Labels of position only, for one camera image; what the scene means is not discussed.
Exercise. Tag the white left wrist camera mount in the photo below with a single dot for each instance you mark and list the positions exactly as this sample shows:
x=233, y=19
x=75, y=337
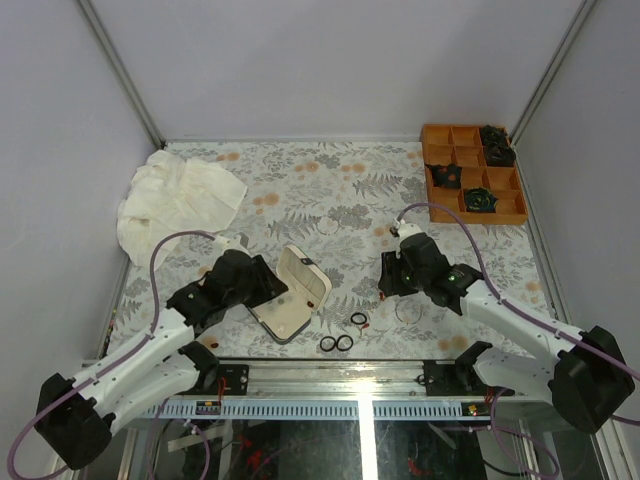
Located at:
x=238, y=242

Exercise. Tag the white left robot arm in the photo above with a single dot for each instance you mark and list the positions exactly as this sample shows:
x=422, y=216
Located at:
x=80, y=415

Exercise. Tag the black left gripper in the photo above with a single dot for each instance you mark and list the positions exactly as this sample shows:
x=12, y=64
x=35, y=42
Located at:
x=271, y=285

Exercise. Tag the silver wire bangle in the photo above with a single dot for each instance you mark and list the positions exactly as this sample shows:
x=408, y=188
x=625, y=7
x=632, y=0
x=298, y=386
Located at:
x=408, y=310

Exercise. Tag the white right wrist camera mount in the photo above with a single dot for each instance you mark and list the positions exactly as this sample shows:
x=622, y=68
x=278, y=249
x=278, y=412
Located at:
x=402, y=231

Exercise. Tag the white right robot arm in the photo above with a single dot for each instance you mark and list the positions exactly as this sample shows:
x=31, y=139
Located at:
x=580, y=373

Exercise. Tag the dark green fabric flower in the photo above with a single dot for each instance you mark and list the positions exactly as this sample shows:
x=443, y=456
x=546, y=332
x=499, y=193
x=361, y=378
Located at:
x=479, y=200

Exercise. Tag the aluminium rail frame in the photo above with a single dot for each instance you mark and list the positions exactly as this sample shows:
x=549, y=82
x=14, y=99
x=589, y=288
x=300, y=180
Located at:
x=288, y=390

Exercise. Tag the orange divided tray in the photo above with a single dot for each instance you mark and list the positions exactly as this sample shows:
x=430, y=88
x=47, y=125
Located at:
x=461, y=144

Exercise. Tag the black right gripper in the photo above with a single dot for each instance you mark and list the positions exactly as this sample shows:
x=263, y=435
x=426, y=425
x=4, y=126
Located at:
x=389, y=282

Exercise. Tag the white crumpled cloth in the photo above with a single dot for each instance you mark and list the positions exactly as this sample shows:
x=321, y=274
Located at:
x=169, y=194

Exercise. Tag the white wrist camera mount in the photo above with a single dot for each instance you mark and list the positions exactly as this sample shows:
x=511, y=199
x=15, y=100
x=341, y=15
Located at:
x=238, y=242
x=402, y=231

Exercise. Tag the dark fabric flower orange dots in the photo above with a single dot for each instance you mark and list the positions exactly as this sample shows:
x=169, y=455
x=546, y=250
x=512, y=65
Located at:
x=446, y=176

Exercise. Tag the cream and navy jewelry box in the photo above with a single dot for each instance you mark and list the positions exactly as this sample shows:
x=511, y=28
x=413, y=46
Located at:
x=306, y=282

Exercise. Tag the floral table mat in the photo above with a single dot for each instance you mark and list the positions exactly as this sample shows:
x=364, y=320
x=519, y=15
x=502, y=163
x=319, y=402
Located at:
x=336, y=202

